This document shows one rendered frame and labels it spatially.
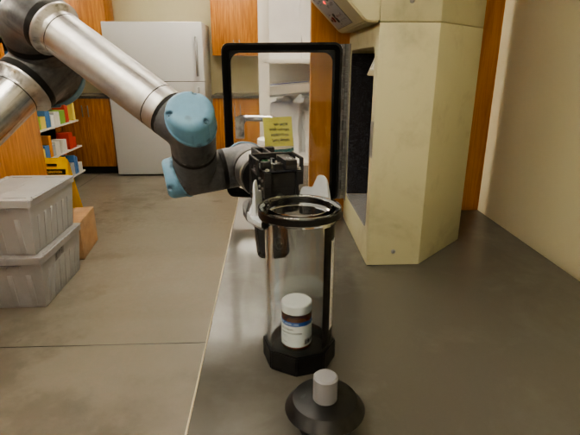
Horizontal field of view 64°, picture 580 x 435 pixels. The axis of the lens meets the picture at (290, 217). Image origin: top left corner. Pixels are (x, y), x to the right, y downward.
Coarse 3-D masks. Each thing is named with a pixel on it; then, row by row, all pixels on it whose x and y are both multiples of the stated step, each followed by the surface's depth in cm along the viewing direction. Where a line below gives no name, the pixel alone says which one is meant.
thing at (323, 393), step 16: (304, 384) 55; (320, 384) 51; (336, 384) 51; (288, 400) 54; (304, 400) 52; (320, 400) 52; (336, 400) 52; (352, 400) 52; (288, 416) 52; (304, 416) 50; (320, 416) 50; (336, 416) 50; (352, 416) 51; (304, 432) 51; (320, 432) 49; (336, 432) 49
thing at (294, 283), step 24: (288, 216) 55; (312, 216) 55; (288, 240) 57; (312, 240) 57; (288, 264) 58; (312, 264) 58; (288, 288) 59; (312, 288) 59; (288, 312) 60; (312, 312) 60; (288, 336) 61; (312, 336) 61
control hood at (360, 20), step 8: (312, 0) 107; (336, 0) 87; (344, 0) 82; (352, 0) 80; (360, 0) 80; (368, 0) 80; (376, 0) 81; (344, 8) 87; (352, 8) 82; (360, 8) 81; (368, 8) 81; (376, 8) 81; (352, 16) 87; (360, 16) 82; (368, 16) 81; (376, 16) 81; (352, 24) 92; (360, 24) 88; (368, 24) 87; (344, 32) 108
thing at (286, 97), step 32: (256, 64) 116; (288, 64) 115; (320, 64) 114; (256, 96) 118; (288, 96) 117; (320, 96) 116; (256, 128) 121; (288, 128) 120; (320, 128) 119; (320, 160) 121
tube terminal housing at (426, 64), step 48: (384, 0) 81; (432, 0) 81; (480, 0) 92; (384, 48) 83; (432, 48) 83; (480, 48) 97; (384, 96) 86; (432, 96) 86; (384, 144) 89; (432, 144) 90; (384, 192) 92; (432, 192) 95; (384, 240) 95; (432, 240) 100
